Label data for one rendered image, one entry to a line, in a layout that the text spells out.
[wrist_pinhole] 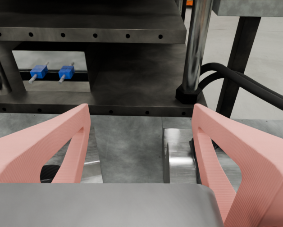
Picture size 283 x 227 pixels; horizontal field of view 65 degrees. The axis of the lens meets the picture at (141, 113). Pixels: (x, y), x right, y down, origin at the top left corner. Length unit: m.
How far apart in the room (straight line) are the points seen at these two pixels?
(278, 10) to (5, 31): 0.96
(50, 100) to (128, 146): 0.41
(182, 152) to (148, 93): 0.49
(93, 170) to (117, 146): 0.19
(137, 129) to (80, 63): 0.35
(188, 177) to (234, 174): 0.09
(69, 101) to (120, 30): 0.33
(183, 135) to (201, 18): 0.36
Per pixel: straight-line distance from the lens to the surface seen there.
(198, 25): 0.76
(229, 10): 0.91
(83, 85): 0.94
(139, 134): 0.70
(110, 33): 0.84
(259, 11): 0.95
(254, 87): 0.79
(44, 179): 0.54
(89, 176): 0.51
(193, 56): 0.80
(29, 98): 0.99
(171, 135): 0.61
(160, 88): 0.96
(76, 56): 0.89
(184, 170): 0.45
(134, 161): 0.62
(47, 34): 0.91
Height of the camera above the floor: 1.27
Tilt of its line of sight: 37 degrees down
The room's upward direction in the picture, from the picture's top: straight up
